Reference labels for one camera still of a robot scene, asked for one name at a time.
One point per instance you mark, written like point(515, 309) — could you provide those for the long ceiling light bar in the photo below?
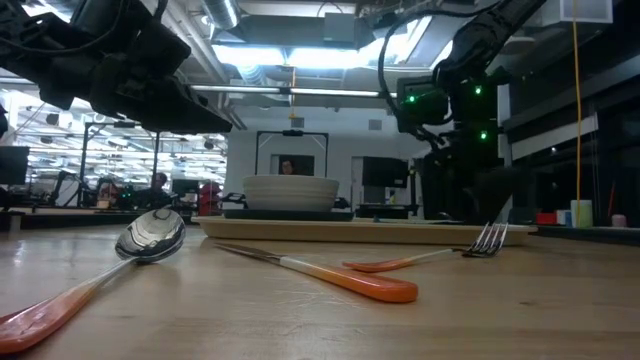
point(330, 92)

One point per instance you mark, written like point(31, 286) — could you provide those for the pale green cylinder container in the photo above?
point(581, 214)

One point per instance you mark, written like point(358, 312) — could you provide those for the black monitor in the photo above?
point(14, 165)
point(385, 172)

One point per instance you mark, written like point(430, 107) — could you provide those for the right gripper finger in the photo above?
point(460, 195)

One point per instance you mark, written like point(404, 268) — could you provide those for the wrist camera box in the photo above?
point(160, 52)
point(422, 102)

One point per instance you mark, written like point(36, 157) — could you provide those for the black desk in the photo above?
point(387, 210)

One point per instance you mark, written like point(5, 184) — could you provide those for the white ribbed bowl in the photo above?
point(290, 192)

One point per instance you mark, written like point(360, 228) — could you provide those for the small pink cup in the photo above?
point(618, 221)

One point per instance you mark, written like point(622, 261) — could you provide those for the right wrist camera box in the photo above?
point(422, 102)

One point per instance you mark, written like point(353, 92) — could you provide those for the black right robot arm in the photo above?
point(490, 35)

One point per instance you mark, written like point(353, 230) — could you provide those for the grey ceiling box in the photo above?
point(340, 27)

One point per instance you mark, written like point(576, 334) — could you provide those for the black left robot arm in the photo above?
point(115, 12)

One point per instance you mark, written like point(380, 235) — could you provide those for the black curtain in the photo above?
point(427, 195)

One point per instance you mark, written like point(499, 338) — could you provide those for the white and blue box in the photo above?
point(564, 218)

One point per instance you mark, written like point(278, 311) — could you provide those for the beige plastic tray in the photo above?
point(375, 232)

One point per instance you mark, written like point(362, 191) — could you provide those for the smooth silver ventilation duct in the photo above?
point(222, 12)

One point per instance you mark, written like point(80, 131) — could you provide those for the person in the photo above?
point(287, 167)
point(159, 184)

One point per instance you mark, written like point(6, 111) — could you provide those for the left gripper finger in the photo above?
point(185, 112)

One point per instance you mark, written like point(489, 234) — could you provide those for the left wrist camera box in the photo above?
point(160, 52)

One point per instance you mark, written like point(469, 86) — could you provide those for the small red box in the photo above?
point(546, 219)

